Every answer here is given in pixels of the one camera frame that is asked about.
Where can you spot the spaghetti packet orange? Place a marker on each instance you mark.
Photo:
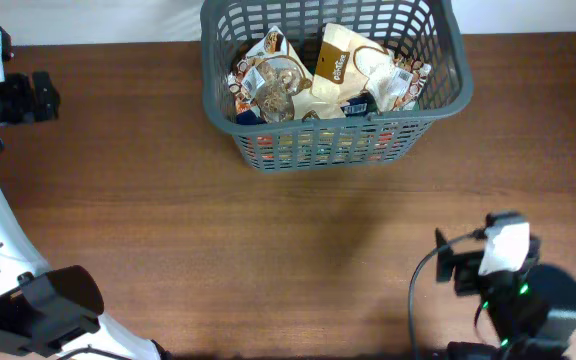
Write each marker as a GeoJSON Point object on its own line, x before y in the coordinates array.
{"type": "Point", "coordinates": [327, 148]}

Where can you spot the cream cookie bag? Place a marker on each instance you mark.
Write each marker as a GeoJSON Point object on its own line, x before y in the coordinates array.
{"type": "Point", "coordinates": [350, 64]}
{"type": "Point", "coordinates": [270, 84]}

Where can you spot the grey plastic basket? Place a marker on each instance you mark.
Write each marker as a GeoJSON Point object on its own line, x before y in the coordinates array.
{"type": "Point", "coordinates": [423, 29]}

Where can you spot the tissue multipack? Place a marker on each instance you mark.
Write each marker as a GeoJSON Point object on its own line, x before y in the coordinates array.
{"type": "Point", "coordinates": [362, 105]}

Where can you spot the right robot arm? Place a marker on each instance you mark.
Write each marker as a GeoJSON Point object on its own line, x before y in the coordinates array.
{"type": "Point", "coordinates": [532, 310]}

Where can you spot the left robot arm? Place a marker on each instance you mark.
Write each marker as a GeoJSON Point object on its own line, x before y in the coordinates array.
{"type": "Point", "coordinates": [47, 311]}

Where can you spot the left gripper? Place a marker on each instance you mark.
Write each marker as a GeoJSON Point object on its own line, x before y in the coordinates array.
{"type": "Point", "coordinates": [26, 109]}

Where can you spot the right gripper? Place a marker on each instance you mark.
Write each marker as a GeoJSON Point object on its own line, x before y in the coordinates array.
{"type": "Point", "coordinates": [467, 266]}

